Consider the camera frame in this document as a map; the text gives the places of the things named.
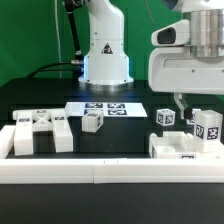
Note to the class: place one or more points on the white marker base plate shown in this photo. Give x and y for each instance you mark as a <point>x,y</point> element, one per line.
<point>109,109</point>

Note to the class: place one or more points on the white tagged cube nut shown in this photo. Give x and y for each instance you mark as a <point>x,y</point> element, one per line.
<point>165,117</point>

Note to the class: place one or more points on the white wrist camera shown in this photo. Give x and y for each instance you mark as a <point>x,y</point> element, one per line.
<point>176,34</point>

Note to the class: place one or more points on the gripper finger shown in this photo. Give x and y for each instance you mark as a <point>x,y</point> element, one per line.
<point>179,99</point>

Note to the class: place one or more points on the white U-shaped fence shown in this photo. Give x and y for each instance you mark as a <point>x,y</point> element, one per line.
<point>96,171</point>

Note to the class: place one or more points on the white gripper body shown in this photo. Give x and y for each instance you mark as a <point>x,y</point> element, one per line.
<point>173,69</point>

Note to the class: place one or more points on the white tagged cube far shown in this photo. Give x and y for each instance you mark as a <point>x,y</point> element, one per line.
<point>191,121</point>

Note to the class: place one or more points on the white chair seat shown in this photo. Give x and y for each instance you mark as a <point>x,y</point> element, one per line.
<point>173,145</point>

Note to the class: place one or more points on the white chair back frame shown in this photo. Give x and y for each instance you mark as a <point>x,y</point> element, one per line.
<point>41,120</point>

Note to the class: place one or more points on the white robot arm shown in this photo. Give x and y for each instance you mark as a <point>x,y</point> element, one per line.
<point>106,66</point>

